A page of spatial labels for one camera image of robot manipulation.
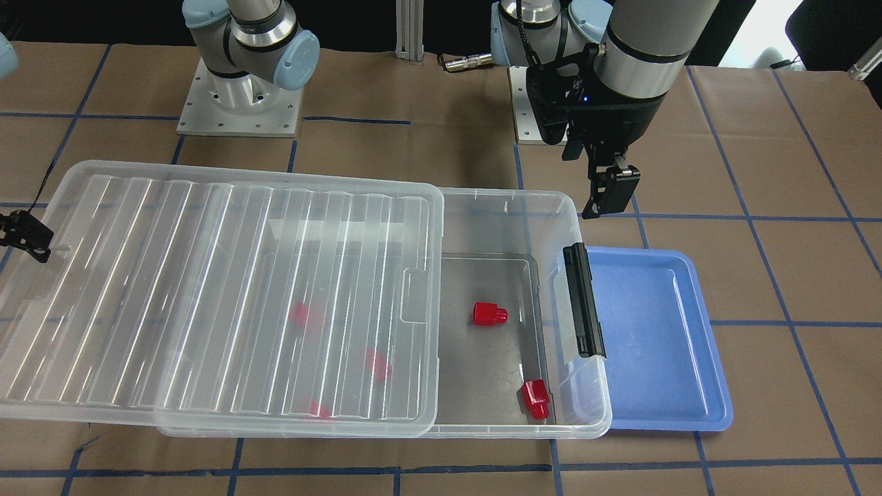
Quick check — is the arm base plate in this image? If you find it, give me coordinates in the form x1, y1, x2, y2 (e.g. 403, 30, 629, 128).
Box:
176, 60, 305, 138
508, 65, 580, 145

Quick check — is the red block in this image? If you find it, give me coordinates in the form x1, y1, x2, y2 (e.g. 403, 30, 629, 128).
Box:
306, 401, 333, 420
365, 349, 393, 384
287, 302, 325, 335
472, 301, 509, 327
520, 379, 551, 421

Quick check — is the clear plastic box lid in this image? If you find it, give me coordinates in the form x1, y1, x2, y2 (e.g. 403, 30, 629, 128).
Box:
1, 160, 444, 437

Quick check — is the aluminium frame post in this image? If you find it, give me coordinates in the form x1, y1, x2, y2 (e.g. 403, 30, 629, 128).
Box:
394, 0, 424, 65

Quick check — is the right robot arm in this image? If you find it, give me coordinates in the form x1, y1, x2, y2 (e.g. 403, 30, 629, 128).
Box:
176, 1, 320, 138

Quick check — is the clear plastic storage box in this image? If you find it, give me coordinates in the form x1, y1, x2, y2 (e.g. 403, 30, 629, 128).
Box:
151, 181, 608, 437

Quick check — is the blue plastic tray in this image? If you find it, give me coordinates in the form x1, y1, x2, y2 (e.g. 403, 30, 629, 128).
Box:
552, 246, 734, 431

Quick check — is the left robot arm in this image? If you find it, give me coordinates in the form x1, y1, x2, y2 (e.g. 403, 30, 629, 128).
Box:
491, 1, 717, 219

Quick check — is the black box latch handle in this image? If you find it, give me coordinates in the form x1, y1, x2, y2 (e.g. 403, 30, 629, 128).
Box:
562, 242, 607, 358

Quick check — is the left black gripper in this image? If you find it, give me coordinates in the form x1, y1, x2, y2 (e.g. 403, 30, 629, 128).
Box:
527, 42, 666, 220

